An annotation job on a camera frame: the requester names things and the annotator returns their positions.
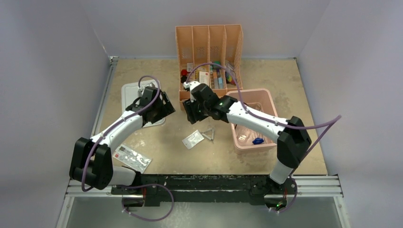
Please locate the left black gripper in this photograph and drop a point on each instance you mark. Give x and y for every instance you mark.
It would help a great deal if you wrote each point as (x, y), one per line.
(167, 109)

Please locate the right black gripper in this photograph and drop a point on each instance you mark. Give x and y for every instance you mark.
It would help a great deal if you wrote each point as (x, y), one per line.
(194, 116)

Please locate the clay pipe triangle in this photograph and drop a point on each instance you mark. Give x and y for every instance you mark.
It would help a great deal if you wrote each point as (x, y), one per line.
(209, 134)

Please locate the white foil sachet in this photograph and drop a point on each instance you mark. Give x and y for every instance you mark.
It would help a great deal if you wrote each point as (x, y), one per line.
(193, 139)

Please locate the white plastic bin lid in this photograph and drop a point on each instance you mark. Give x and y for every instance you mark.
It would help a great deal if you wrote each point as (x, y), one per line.
(129, 92)

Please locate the small clear glass beaker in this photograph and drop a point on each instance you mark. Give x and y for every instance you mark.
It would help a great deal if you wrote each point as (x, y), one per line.
(243, 139)

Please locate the pink plastic bin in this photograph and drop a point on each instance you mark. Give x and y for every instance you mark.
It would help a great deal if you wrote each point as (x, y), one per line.
(261, 100)

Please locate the blue plastic clip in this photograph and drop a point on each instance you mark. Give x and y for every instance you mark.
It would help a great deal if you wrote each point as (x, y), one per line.
(257, 141)

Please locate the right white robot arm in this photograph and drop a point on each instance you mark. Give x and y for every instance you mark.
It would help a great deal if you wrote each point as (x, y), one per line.
(289, 135)

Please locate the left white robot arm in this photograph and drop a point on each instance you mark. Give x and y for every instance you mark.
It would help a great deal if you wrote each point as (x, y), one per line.
(92, 158)

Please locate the red and black bottle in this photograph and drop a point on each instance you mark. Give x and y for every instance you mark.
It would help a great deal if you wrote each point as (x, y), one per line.
(184, 75)

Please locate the colourful item packet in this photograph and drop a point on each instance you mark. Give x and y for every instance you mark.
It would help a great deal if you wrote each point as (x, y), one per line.
(230, 73)

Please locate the green cube block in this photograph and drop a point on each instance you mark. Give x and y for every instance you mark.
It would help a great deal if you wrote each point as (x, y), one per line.
(216, 64)

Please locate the orange plastic file organizer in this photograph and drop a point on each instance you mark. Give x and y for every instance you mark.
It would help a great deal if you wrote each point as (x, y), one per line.
(207, 43)

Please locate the plastic packet with red label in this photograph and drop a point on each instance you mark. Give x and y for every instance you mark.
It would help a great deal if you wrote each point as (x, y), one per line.
(131, 158)

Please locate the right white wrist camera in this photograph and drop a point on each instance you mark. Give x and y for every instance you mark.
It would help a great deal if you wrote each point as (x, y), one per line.
(189, 86)

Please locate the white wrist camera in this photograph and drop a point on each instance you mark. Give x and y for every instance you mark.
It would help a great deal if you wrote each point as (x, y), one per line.
(141, 90)
(189, 86)

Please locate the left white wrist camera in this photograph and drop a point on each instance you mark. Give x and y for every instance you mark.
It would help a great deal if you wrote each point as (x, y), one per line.
(141, 90)

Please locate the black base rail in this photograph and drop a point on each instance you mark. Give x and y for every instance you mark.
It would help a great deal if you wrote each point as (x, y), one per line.
(255, 189)

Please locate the aluminium frame rail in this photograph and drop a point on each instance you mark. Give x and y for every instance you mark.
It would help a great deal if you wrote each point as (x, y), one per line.
(318, 186)

